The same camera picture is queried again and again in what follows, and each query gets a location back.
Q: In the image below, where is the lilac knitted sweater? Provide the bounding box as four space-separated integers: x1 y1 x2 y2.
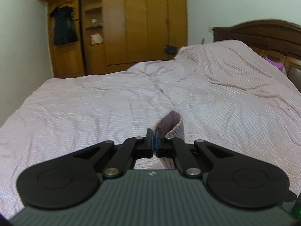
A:
153 110 185 169

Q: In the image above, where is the pink checked bed sheet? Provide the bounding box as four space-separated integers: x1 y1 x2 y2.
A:
1 40 300 218

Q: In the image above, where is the black bag beside bed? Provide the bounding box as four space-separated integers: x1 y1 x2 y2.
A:
165 45 178 55

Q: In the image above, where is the white orange container on shelf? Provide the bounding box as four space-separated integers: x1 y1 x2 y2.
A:
91 33 103 44

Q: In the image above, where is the wooden wardrobe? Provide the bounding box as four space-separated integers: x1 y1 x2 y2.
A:
41 0 187 78

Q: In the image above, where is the purple pillow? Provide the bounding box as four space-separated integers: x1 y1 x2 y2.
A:
264 57 287 75

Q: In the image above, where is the black hanging garment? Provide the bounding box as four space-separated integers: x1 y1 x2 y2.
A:
50 6 78 47

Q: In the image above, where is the dark wooden headboard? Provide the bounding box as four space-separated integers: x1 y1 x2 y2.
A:
212 19 301 89

